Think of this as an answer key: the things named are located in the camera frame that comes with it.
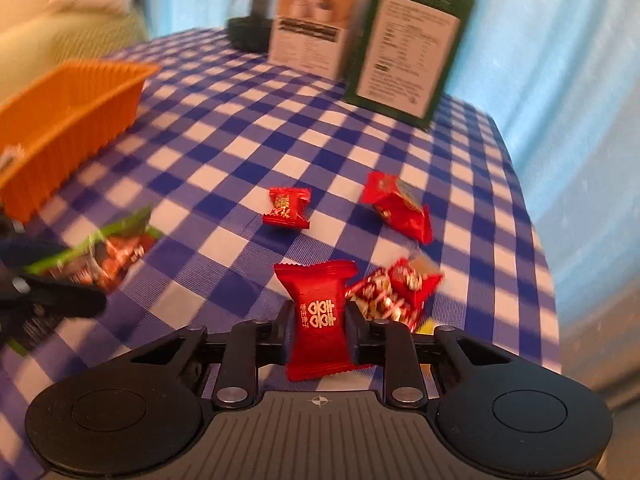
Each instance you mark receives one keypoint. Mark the small red candy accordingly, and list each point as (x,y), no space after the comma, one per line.
(287,207)

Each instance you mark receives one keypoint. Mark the red white patterned candy packet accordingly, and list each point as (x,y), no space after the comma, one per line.
(395,292)

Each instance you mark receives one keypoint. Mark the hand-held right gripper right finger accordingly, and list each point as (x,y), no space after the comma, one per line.
(353,332)

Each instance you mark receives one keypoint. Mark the green snack packet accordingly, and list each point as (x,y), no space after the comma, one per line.
(107,252)

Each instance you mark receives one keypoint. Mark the green cardboard box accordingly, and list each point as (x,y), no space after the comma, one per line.
(405,55)

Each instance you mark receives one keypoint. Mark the large red candy packet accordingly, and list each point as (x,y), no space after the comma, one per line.
(320,317)

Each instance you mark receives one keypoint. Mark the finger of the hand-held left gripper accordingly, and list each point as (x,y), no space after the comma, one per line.
(35,256)
(60,302)

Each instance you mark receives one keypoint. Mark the white cardboard box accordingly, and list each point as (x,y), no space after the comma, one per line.
(310,35)

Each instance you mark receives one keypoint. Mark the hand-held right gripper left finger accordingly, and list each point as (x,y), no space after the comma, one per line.
(286,335)

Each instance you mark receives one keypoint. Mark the orange plastic tray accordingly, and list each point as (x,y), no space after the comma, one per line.
(65,125)

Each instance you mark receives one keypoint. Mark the light blue curtain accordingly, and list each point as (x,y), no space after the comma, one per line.
(550,85)

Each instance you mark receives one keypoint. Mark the light green sofa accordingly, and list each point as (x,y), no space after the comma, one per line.
(75,40)

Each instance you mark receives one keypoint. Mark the small yellow brown candy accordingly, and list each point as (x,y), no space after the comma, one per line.
(426,329)

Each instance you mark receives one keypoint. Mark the blue white checkered tablecloth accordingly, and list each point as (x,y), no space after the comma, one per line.
(280,135)

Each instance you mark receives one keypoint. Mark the dark glass jar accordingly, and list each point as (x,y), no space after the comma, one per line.
(252,30)

